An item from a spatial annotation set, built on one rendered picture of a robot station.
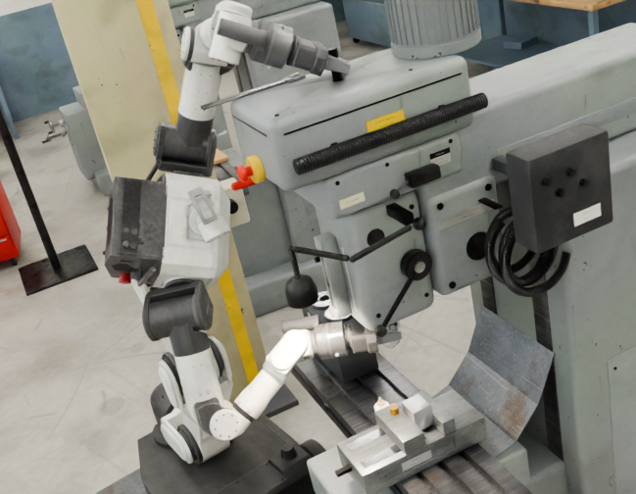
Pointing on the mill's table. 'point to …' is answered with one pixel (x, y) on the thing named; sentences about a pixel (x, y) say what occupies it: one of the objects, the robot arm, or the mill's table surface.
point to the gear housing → (381, 177)
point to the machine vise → (442, 412)
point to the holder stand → (354, 363)
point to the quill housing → (379, 262)
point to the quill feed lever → (417, 266)
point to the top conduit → (389, 133)
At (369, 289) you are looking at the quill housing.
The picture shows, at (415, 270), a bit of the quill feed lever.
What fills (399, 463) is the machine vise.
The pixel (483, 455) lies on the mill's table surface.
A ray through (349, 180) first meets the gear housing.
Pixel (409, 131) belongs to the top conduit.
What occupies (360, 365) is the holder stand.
